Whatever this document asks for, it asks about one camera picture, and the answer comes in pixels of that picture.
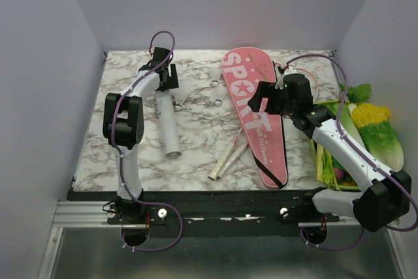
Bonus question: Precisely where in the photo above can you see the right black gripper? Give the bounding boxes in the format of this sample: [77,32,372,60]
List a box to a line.
[247,80,297,117]

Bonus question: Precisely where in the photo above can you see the white shuttlecock tube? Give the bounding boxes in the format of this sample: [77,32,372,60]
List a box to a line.
[155,90,182,159]

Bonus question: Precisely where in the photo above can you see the white shuttlecock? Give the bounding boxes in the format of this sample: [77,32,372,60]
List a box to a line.
[174,91,189,111]
[210,68,222,87]
[214,88,229,107]

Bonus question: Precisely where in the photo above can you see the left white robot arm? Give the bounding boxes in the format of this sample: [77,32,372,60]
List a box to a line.
[103,47,182,223]

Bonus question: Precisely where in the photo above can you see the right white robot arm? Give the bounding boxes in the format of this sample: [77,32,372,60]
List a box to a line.
[248,74,417,232]

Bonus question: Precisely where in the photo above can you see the pink badminton racket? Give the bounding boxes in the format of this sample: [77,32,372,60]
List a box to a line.
[208,128,242,181]

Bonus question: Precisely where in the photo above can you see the pink racket bag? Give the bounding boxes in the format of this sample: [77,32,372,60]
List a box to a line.
[221,46,289,189]

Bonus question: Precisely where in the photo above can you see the white green bok choy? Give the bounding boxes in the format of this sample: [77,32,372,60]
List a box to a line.
[340,104,365,148]

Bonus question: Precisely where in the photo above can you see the green leafy vegetable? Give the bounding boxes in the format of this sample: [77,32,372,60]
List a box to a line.
[346,83,372,104]

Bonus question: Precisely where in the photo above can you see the green vegetable basket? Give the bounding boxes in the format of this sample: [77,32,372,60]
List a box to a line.
[315,103,358,191]

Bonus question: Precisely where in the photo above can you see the yellow green napa cabbage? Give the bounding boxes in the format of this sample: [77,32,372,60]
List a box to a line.
[349,103,404,172]

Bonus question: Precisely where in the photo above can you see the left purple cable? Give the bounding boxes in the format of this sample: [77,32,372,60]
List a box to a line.
[110,30,184,254]

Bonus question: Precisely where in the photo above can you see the purple cable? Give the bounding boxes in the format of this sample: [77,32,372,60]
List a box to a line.
[110,30,184,254]
[276,54,418,249]

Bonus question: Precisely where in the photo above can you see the black mounting base plate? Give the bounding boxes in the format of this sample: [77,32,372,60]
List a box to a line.
[66,190,362,244]

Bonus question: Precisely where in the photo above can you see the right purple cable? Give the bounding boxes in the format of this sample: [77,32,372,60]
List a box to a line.
[276,54,418,249]

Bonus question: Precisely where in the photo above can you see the aluminium rail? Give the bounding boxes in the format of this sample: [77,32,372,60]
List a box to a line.
[52,201,108,228]

